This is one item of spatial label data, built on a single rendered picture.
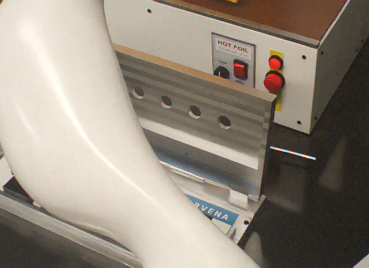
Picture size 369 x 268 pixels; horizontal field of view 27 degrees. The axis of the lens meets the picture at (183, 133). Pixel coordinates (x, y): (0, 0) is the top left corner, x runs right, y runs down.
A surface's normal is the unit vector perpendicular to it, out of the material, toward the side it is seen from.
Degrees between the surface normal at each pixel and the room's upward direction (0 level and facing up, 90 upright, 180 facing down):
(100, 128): 29
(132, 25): 90
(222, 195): 0
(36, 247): 0
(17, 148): 63
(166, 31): 90
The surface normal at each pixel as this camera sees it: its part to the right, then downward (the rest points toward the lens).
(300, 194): -0.05, -0.70
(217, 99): -0.49, 0.49
